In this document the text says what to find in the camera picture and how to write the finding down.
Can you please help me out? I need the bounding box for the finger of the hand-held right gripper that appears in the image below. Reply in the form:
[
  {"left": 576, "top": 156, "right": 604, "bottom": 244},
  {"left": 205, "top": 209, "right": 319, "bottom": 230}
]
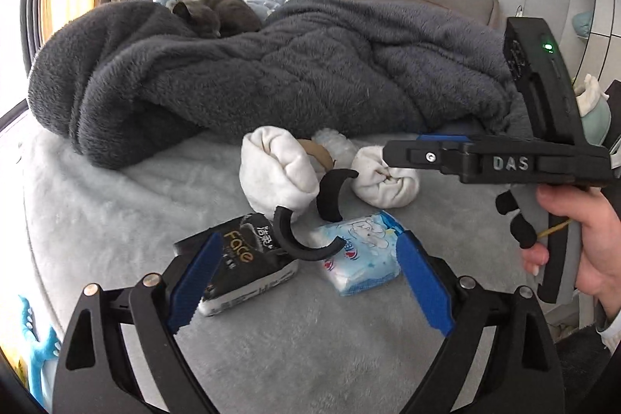
[{"left": 383, "top": 133, "right": 474, "bottom": 176}]

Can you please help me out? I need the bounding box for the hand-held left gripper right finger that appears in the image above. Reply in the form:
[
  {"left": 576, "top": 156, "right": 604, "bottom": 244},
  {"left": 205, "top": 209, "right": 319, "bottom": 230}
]
[{"left": 395, "top": 230, "right": 566, "bottom": 414}]

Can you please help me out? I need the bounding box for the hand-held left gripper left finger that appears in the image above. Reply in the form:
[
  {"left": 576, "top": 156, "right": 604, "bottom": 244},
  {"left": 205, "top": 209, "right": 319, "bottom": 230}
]
[{"left": 51, "top": 232, "right": 224, "bottom": 414}]

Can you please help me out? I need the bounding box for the small white cloth wad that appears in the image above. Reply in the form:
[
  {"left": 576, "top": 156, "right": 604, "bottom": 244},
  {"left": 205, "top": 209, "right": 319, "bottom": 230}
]
[{"left": 350, "top": 146, "right": 420, "bottom": 208}]

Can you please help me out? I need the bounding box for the black tissue packet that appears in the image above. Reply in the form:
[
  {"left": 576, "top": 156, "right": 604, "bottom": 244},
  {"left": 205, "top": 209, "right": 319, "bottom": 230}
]
[{"left": 173, "top": 213, "right": 299, "bottom": 317}]

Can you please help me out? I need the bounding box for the light blue tissue packet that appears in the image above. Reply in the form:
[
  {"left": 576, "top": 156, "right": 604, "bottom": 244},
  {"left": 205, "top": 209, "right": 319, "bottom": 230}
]
[{"left": 310, "top": 210, "right": 406, "bottom": 297}]

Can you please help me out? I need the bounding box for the white fluffy sock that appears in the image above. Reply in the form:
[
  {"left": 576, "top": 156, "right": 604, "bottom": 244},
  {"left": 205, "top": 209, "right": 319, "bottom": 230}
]
[{"left": 310, "top": 128, "right": 362, "bottom": 167}]

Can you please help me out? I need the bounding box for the short curved black foam strip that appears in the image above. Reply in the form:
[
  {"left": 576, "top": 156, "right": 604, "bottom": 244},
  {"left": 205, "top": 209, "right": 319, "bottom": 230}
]
[{"left": 316, "top": 169, "right": 360, "bottom": 222}]

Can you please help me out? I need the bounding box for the long curved black foam strip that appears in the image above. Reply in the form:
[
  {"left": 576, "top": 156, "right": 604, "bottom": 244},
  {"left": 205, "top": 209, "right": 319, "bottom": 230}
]
[{"left": 273, "top": 206, "right": 347, "bottom": 262}]

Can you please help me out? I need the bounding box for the brown cardboard tube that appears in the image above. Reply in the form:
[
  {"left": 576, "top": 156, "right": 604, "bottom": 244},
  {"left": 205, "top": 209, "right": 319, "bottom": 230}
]
[{"left": 296, "top": 139, "right": 337, "bottom": 175}]

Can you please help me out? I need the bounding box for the large white cloth wad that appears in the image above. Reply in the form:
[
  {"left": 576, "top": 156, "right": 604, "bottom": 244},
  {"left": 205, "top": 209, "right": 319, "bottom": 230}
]
[{"left": 240, "top": 126, "right": 323, "bottom": 221}]

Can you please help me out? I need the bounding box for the person's right hand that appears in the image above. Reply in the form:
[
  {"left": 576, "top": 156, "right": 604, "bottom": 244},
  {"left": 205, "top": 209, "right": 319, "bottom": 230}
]
[{"left": 521, "top": 188, "right": 621, "bottom": 325}]

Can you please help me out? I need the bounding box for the white and teal plush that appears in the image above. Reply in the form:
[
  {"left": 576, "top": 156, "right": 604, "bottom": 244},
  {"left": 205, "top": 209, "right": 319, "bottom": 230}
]
[{"left": 572, "top": 73, "right": 611, "bottom": 148}]

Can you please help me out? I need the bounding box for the teal round object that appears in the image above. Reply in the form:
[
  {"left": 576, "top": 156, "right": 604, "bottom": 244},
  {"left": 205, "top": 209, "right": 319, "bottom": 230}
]
[{"left": 571, "top": 11, "right": 595, "bottom": 39}]

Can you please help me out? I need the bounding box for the light grey bed sheet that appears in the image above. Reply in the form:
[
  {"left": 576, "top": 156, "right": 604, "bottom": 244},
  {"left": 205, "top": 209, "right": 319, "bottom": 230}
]
[{"left": 22, "top": 123, "right": 602, "bottom": 414}]

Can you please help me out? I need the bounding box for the thin wooden stick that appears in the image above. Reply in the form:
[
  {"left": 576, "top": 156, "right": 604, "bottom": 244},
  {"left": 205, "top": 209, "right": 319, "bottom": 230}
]
[{"left": 538, "top": 221, "right": 573, "bottom": 240}]

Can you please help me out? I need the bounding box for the dark grey fleece blanket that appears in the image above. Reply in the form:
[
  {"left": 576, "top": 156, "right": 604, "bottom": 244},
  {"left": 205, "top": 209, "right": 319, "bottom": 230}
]
[{"left": 28, "top": 0, "right": 534, "bottom": 170}]

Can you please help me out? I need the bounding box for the blue toy figure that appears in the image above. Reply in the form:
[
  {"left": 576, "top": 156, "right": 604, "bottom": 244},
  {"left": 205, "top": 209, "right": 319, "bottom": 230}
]
[{"left": 18, "top": 295, "right": 61, "bottom": 378}]

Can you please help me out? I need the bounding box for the grey cat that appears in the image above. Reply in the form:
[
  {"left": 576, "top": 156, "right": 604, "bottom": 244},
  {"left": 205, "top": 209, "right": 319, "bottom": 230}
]
[{"left": 172, "top": 0, "right": 263, "bottom": 39}]

